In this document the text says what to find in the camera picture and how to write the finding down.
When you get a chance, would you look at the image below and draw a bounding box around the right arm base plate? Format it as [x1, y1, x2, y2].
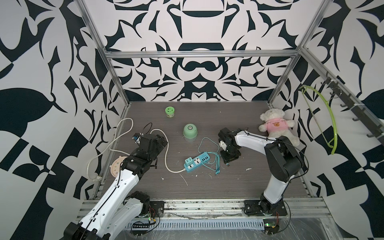
[243, 199, 288, 217]

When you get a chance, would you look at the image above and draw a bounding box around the white power strip cord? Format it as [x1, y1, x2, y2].
[86, 117, 187, 181]

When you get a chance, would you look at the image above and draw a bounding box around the small green lid jar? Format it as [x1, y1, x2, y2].
[165, 106, 175, 118]

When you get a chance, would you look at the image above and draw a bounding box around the teal usb power adapter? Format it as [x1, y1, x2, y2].
[185, 157, 194, 166]

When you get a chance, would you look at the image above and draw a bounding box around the teal power strip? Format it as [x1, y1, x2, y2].
[184, 152, 211, 173]

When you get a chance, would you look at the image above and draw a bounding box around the teal usb charging cable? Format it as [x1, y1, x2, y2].
[197, 137, 231, 176]

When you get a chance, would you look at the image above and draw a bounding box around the black wall hook rack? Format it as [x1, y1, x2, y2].
[322, 72, 384, 145]

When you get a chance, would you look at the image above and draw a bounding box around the pink round clock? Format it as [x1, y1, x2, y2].
[110, 156, 127, 178]

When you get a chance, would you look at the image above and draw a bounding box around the green toy bow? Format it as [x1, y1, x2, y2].
[299, 85, 339, 155]

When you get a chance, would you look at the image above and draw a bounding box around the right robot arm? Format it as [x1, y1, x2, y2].
[218, 128, 305, 216]

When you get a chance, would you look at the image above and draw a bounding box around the white teddy bear pink shirt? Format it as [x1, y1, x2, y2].
[259, 109, 300, 147]

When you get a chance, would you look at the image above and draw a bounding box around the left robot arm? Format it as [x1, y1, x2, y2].
[63, 134, 168, 240]

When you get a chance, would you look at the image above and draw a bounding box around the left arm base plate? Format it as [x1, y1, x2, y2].
[138, 201, 165, 217]

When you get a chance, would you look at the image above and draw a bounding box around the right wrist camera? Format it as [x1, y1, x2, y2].
[219, 141, 227, 151]

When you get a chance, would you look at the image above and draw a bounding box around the green cordless meat grinder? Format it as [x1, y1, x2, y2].
[183, 124, 198, 143]

